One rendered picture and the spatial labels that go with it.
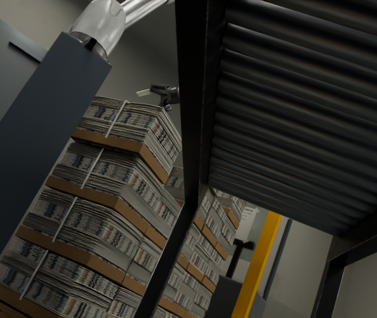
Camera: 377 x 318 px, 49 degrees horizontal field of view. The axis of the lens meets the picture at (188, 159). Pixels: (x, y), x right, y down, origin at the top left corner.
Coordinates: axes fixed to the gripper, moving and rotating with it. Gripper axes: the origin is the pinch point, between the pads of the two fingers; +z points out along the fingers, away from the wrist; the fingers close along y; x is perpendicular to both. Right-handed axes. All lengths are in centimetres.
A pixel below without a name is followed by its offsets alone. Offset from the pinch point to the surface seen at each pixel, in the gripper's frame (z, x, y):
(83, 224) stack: 18, -10, 61
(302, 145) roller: -65, -58, 76
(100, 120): 12.0, -13.4, 15.3
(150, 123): -10.9, -13.1, 23.2
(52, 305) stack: 28, -10, 89
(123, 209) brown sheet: 4, -4, 55
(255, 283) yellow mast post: -20, 159, 47
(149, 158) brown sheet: -7.2, -5.4, 34.5
